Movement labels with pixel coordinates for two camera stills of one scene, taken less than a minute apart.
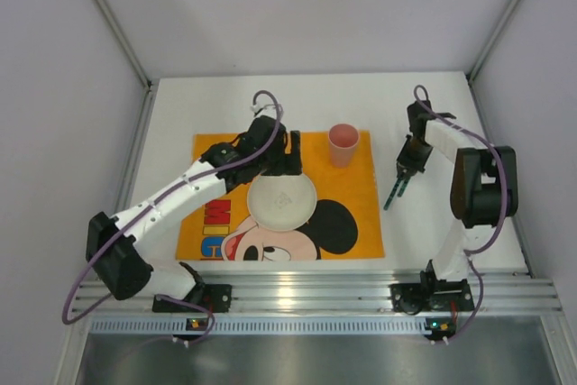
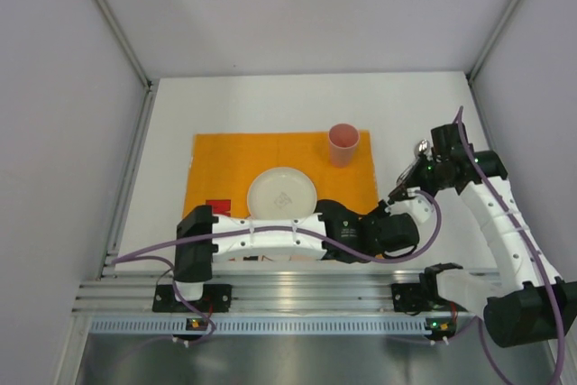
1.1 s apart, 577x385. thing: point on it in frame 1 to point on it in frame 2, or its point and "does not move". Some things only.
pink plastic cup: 343,139 does not move
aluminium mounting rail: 358,290 does not move
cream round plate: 282,203 does not move
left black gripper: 285,165 to 381,212
